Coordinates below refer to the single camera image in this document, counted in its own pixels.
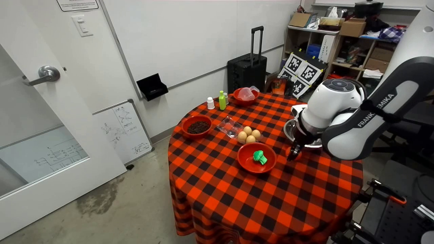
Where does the black orange clamp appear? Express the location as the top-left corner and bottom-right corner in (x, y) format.
(358, 179), (407, 205)

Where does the green broccoli toy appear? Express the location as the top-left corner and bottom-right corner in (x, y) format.
(252, 150), (267, 165)

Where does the silver door handle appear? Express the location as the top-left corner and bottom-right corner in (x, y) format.
(23, 65), (61, 85)

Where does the silver metal bowl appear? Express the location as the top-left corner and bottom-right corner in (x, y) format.
(282, 104), (324, 150)

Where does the black suitcase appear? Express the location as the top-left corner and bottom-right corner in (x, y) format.
(227, 24), (269, 95)

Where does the beige egg toy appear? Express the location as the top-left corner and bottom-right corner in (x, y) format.
(243, 126), (252, 135)
(237, 131), (247, 144)
(246, 135), (256, 144)

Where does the red black checkered tablecloth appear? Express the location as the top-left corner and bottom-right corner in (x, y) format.
(168, 93), (364, 244)

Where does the green plastic bottle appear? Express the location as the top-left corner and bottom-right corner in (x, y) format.
(218, 91), (227, 111)

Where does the red bowl with pink contents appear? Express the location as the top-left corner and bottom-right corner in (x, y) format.
(232, 87), (259, 106)

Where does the wooden storage shelf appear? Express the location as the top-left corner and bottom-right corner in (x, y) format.
(284, 19), (407, 91)

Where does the red bowl with dark contents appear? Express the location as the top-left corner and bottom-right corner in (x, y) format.
(182, 115), (212, 140)

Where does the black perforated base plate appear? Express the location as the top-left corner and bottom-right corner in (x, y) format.
(331, 194), (434, 244)

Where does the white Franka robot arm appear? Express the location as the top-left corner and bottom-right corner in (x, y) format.
(289, 0), (434, 160)

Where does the small white bottle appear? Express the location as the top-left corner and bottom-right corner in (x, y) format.
(206, 96), (216, 110)

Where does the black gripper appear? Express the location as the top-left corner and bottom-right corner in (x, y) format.
(289, 119), (317, 160)

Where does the small whiteboard on floor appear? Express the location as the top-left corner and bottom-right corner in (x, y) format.
(94, 100), (153, 164)

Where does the red bowl near front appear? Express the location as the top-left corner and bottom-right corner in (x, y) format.
(237, 142), (277, 173)

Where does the fiducial marker board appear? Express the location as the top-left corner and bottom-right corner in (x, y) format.
(278, 53), (326, 99)

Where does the white door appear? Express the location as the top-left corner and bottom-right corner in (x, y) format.
(0, 0), (125, 238)

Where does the black wall tray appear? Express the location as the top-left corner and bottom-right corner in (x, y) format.
(137, 73), (168, 102)

